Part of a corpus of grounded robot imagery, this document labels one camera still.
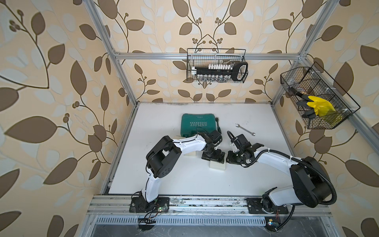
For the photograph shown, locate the black wire basket right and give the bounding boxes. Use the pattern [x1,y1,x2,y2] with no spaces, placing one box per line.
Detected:
[280,62,361,129]

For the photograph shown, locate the large cream jewelry box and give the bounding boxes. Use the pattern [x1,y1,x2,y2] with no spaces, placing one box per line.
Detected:
[209,161,226,171]

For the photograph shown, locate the black pliers in basket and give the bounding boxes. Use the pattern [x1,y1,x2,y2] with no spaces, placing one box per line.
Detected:
[290,87,316,119]

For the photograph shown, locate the black wire basket back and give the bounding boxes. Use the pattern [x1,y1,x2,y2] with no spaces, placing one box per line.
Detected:
[186,48,248,84]

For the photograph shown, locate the black wire basket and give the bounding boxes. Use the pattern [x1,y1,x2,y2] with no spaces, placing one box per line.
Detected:
[280,62,361,129]
[186,48,248,84]

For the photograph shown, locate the green plastic tool case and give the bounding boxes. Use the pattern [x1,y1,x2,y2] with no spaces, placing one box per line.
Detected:
[180,114,222,137]

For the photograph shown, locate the silver open-end wrench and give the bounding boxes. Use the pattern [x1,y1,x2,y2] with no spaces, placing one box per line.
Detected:
[235,123,256,136]

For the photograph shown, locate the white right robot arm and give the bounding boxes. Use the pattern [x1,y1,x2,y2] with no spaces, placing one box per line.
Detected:
[227,131,337,213]

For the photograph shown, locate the yellow rubber glove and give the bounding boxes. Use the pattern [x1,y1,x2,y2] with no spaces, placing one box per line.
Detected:
[307,96,336,117]

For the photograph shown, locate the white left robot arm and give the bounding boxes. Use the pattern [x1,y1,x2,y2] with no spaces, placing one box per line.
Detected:
[131,130,225,213]

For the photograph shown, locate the socket set rail black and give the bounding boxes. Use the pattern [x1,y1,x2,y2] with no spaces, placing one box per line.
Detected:
[189,62,248,83]

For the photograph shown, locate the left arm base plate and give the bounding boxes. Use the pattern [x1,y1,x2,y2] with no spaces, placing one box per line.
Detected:
[129,191,170,213]

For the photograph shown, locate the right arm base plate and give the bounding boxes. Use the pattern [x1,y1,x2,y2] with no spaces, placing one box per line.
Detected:
[245,187,289,214]

